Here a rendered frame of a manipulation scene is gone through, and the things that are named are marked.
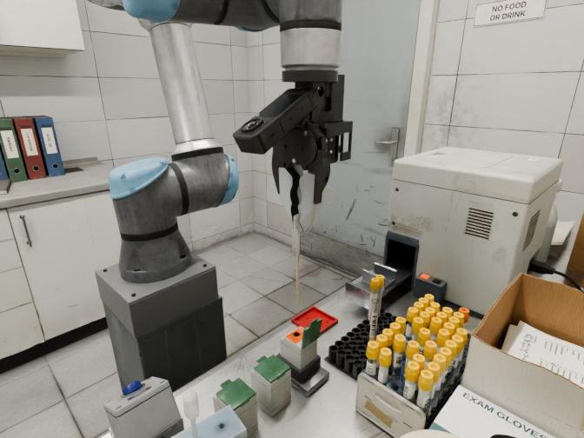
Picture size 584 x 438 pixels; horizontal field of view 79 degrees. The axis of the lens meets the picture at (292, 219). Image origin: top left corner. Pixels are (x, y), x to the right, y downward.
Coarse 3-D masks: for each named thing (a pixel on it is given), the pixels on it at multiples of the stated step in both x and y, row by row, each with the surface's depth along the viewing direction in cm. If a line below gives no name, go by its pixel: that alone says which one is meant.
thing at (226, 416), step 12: (228, 408) 41; (204, 420) 39; (216, 420) 39; (228, 420) 39; (240, 420) 39; (180, 432) 38; (204, 432) 38; (216, 432) 38; (228, 432) 38; (240, 432) 38
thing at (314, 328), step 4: (316, 320) 53; (320, 320) 54; (312, 324) 52; (316, 324) 54; (320, 324) 54; (304, 328) 52; (308, 328) 52; (312, 328) 53; (316, 328) 54; (320, 328) 55; (304, 332) 52; (308, 332) 52; (312, 332) 54; (316, 332) 55; (304, 336) 52; (308, 336) 53; (312, 336) 54; (316, 336) 55; (304, 340) 53; (308, 340) 53; (312, 340) 54; (304, 344) 53; (308, 344) 54
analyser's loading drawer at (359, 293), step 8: (376, 264) 81; (392, 264) 87; (400, 264) 87; (368, 272) 77; (376, 272) 81; (384, 272) 80; (392, 272) 78; (400, 272) 83; (408, 272) 83; (368, 280) 78; (384, 280) 75; (392, 280) 78; (400, 280) 80; (352, 288) 74; (360, 288) 73; (368, 288) 77; (384, 288) 76; (392, 288) 77; (352, 296) 75; (360, 296) 73; (368, 296) 72; (360, 304) 74; (368, 304) 72
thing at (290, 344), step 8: (296, 328) 58; (288, 336) 56; (296, 336) 56; (280, 344) 57; (288, 344) 56; (296, 344) 54; (312, 344) 56; (280, 352) 58; (288, 352) 56; (296, 352) 54; (304, 352) 55; (312, 352) 56; (288, 360) 57; (296, 360) 55; (304, 360) 55; (312, 360) 57
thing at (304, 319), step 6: (306, 312) 74; (312, 312) 75; (318, 312) 75; (324, 312) 74; (294, 318) 72; (300, 318) 73; (306, 318) 73; (312, 318) 73; (318, 318) 73; (324, 318) 73; (330, 318) 73; (336, 318) 72; (300, 324) 70; (306, 324) 71; (324, 324) 71; (330, 324) 70; (324, 330) 69
